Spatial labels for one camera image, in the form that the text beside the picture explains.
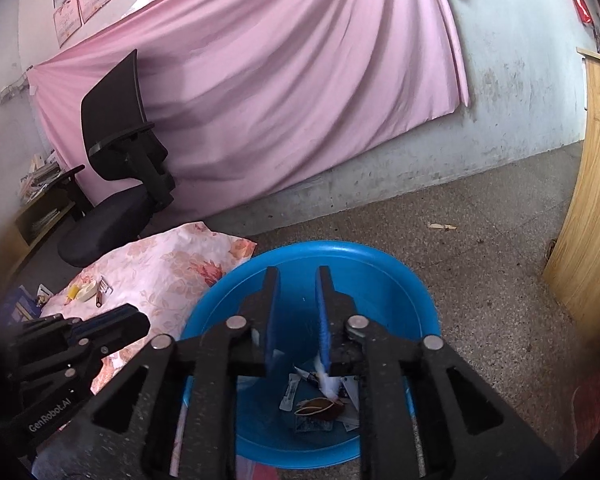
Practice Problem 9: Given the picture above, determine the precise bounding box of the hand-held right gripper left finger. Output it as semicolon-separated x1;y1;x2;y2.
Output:
35;266;282;480

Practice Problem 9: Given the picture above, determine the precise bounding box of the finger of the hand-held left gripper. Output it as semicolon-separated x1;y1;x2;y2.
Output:
10;304;140;348
10;316;152;401

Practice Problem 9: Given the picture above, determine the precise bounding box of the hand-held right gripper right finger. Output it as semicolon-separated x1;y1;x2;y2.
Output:
314;266;563;480

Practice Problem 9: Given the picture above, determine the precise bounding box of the blue plastic basin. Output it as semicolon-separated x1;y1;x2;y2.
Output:
180;241;442;470

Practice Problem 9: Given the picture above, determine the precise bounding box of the white grey sock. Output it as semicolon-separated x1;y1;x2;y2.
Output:
310;355;342;397

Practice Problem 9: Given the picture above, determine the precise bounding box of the grey sachet wrapper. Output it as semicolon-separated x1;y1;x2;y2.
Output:
280;375;302;411

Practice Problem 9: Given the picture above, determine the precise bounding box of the small brown scrap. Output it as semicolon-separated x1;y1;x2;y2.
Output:
300;396;346;418

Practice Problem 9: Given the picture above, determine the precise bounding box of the blue cardboard box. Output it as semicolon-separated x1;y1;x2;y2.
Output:
0;285;43;326

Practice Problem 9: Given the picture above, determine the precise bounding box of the tape roll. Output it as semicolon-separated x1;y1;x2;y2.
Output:
67;282;99;303

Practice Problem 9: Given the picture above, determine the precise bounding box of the floral blanket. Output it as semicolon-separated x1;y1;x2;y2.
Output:
32;222;258;396

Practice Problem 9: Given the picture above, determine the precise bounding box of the wooden desk shelf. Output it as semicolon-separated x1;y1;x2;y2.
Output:
12;195;81;261

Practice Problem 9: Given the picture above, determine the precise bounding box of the stack of books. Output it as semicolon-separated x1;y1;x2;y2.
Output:
19;152;63;201

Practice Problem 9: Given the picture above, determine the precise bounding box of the black office chair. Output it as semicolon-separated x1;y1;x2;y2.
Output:
57;49;177;268

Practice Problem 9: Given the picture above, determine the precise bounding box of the pink hanging cloth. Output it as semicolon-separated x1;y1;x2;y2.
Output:
27;0;471;211

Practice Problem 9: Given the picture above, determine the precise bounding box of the wooden cabinet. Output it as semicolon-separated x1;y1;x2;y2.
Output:
542;47;600;333

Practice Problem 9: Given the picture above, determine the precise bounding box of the red hanging packet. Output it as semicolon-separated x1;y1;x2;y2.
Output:
567;0;593;23

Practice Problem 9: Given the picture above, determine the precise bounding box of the wire wall shelf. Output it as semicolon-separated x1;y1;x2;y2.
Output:
0;77;31;103

